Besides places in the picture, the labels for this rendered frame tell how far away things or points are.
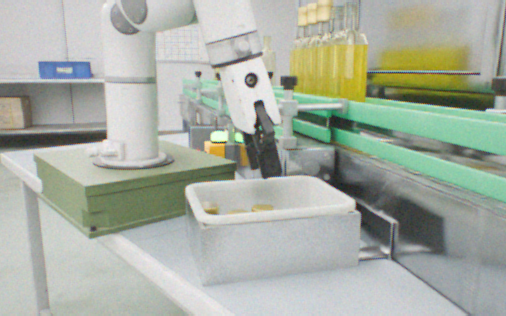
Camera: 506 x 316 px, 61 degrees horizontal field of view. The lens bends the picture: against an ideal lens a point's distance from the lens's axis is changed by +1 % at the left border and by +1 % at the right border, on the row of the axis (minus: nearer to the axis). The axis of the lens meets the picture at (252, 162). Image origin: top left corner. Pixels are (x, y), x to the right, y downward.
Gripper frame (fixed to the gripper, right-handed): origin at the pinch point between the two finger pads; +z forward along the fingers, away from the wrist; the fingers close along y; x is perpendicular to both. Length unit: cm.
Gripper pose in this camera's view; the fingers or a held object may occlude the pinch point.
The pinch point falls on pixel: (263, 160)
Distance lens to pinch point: 64.2
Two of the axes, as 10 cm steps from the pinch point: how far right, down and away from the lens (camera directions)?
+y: -3.0, -2.1, 9.3
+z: 2.5, 9.2, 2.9
